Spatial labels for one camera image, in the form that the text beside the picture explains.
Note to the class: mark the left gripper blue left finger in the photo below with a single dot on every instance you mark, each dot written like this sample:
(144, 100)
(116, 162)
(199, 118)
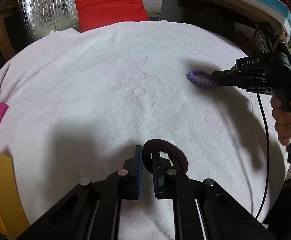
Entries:
(137, 169)

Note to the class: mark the silver foil insulation sheet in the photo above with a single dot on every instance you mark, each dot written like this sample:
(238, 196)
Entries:
(43, 16)

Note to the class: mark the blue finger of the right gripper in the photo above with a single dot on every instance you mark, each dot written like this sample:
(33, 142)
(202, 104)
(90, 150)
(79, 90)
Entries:
(222, 78)

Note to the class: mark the pink white blanket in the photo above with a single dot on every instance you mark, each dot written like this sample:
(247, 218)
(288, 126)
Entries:
(79, 103)

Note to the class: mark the right hand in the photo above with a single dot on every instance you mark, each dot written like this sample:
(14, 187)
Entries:
(283, 121)

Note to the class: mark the red small pillow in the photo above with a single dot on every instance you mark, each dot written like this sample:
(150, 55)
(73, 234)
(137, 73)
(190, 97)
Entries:
(110, 5)

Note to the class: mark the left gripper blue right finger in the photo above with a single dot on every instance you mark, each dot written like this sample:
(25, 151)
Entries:
(158, 175)

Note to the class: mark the orange cardboard box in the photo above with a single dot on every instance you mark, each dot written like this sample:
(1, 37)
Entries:
(13, 220)

